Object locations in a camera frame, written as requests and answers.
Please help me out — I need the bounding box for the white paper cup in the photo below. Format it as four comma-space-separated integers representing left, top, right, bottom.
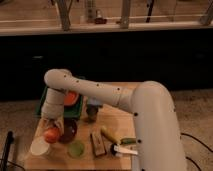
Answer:
30, 136, 50, 156

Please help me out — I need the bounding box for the green pepper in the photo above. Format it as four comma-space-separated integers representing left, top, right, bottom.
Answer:
121, 138, 136, 145

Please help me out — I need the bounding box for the black stand left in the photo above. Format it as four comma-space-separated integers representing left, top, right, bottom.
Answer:
0, 131, 14, 171

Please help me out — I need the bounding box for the brown wooden block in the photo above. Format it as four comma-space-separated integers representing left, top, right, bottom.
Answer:
90, 131, 106, 157

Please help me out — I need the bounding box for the green tray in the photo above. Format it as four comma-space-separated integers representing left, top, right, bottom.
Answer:
35, 87, 83, 120

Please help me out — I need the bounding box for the black cable right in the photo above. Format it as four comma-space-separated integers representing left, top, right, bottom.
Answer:
180, 132, 213, 171

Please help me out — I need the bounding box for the white handled scraper tool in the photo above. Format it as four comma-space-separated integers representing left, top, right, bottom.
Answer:
110, 144, 138, 155

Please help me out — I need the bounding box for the dark red bowl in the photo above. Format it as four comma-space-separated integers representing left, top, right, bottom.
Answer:
59, 118, 77, 144

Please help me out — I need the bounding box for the dark metal cup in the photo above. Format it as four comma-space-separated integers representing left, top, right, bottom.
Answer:
86, 105, 99, 122

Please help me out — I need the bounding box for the red apple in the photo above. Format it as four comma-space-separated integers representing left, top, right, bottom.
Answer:
44, 127, 60, 143

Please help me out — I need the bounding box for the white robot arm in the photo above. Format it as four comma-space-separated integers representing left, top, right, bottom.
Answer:
42, 69, 187, 171

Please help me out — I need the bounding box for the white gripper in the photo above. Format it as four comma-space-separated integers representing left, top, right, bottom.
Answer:
45, 116, 64, 134

